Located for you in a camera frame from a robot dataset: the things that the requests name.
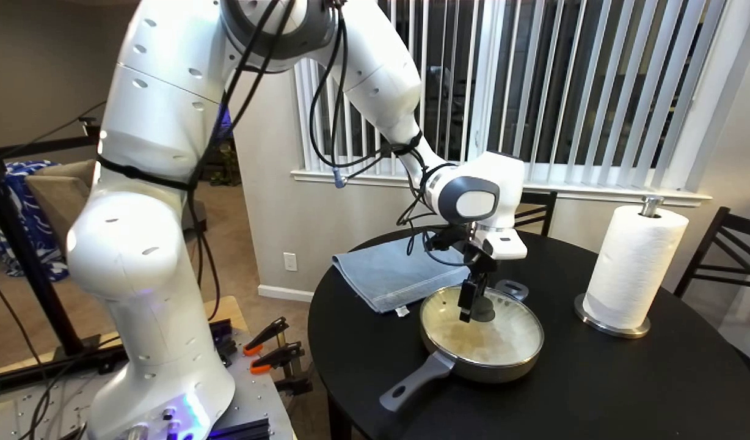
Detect silver frying pan grey handle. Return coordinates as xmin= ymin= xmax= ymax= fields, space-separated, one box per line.
xmin=378 ymin=277 xmax=549 ymax=413

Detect blue patterned cloth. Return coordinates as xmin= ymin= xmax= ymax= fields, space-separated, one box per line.
xmin=0 ymin=156 xmax=72 ymax=284

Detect black metal stand frame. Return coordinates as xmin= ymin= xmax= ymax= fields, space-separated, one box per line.
xmin=0 ymin=120 xmax=105 ymax=361

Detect glass lid with black knob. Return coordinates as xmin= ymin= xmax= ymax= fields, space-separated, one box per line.
xmin=420 ymin=284 xmax=548 ymax=368

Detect orange tipped black clamp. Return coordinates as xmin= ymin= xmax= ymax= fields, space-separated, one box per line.
xmin=249 ymin=340 xmax=309 ymax=378
xmin=241 ymin=314 xmax=293 ymax=358

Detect white paper towel roll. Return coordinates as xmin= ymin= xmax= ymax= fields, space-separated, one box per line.
xmin=581 ymin=203 xmax=691 ymax=332

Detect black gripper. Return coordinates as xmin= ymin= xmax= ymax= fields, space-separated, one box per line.
xmin=425 ymin=225 xmax=507 ymax=325

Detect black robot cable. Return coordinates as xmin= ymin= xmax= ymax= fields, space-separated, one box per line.
xmin=183 ymin=0 xmax=355 ymax=321

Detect white vertical window blinds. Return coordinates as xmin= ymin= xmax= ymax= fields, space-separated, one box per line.
xmin=293 ymin=0 xmax=728 ymax=194

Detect blue folded towel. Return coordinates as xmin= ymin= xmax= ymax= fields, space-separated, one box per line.
xmin=333 ymin=235 xmax=475 ymax=318

